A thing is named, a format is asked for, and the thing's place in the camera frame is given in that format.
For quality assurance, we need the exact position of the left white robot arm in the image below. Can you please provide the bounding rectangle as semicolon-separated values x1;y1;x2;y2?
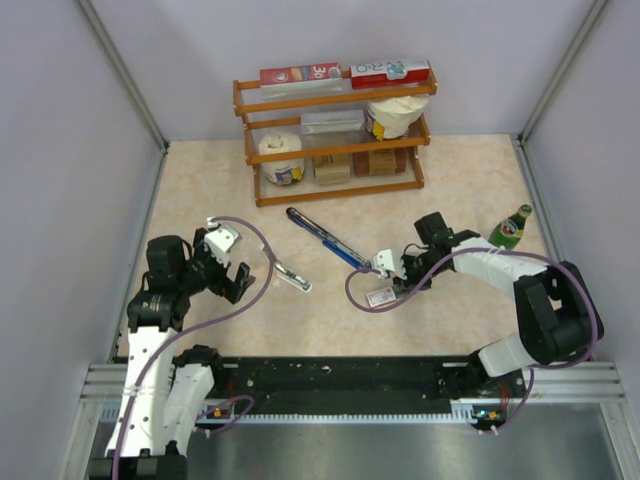
88;223;255;479

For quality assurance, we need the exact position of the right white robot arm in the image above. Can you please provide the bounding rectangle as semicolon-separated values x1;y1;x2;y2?
384;212;604;398

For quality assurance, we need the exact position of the clear plastic box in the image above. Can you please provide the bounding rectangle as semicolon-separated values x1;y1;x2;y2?
300;109;365;148

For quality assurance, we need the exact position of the small staple box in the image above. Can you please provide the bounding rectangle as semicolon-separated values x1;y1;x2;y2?
366;287;397;309

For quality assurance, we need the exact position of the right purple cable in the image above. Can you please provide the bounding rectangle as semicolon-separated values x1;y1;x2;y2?
345;247;601;431

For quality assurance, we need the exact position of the purple cable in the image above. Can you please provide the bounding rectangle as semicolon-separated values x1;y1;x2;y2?
345;247;601;431
109;215;276;480

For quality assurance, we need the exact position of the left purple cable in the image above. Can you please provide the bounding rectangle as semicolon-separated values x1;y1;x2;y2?
109;215;276;480

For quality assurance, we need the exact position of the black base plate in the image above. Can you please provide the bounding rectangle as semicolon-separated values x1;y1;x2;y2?
205;356;525;416

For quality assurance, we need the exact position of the wooden three-tier shelf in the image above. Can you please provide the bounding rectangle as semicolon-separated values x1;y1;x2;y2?
232;70;438;207

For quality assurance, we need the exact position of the tan cardboard box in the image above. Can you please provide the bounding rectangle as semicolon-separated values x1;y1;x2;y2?
312;154;351;185

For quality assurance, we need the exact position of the red white toothpaste box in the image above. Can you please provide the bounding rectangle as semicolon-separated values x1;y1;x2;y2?
350;60;431;90

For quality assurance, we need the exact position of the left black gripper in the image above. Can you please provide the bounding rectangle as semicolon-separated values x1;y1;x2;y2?
177;228;253;303

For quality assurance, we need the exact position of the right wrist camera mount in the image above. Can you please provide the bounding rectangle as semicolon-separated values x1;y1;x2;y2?
371;249;406;279

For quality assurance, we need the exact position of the red foil wrap box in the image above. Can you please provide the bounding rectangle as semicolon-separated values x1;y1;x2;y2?
259;62;343;97

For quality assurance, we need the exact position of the white slotted cable duct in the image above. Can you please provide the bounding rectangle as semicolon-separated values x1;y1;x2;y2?
99;403;481;426

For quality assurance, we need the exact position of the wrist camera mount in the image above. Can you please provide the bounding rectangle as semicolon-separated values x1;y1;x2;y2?
371;249;406;279
203;217;242;267

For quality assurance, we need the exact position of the blue black stapler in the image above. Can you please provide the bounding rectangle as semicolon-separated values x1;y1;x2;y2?
286;207;371;269

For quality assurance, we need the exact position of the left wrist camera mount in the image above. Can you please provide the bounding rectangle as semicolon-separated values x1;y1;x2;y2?
203;217;242;267

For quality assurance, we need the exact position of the green glass bottle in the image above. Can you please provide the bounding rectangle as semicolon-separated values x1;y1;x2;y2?
488;204;533;250

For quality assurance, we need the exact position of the small white paper roll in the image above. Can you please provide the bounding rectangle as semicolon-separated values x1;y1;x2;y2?
257;130;307;187

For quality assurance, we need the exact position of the brown brick-pattern box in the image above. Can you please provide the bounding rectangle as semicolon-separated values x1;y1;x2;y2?
353;148;408;177

